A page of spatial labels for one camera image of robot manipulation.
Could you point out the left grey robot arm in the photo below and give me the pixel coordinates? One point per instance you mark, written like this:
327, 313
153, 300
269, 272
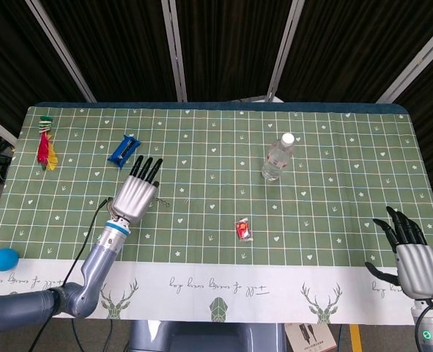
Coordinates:
95, 264

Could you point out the blue egg-shaped ball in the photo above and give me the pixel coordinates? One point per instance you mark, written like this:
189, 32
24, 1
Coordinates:
4, 259

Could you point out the white cardboard product box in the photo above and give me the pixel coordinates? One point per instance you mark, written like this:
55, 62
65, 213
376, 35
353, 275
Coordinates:
309, 339

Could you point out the red snack packet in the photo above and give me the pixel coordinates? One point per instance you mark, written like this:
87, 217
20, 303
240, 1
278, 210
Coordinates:
244, 231

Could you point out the green grid tablecloth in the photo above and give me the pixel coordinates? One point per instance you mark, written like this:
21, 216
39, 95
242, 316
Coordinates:
216, 154

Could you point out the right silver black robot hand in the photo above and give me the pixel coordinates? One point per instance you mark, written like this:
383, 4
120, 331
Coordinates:
419, 267

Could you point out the blue snack package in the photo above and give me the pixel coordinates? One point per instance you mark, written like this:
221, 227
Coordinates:
122, 151

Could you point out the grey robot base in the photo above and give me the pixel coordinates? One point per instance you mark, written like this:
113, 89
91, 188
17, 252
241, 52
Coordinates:
201, 337

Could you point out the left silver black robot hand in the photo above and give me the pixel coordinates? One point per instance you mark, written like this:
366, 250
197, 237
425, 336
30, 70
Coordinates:
132, 198

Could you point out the clear plastic water bottle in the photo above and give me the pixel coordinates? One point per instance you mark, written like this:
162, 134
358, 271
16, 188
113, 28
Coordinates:
276, 159

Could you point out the colourful feather shuttlecock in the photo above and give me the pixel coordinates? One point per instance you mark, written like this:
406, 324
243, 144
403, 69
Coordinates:
47, 152

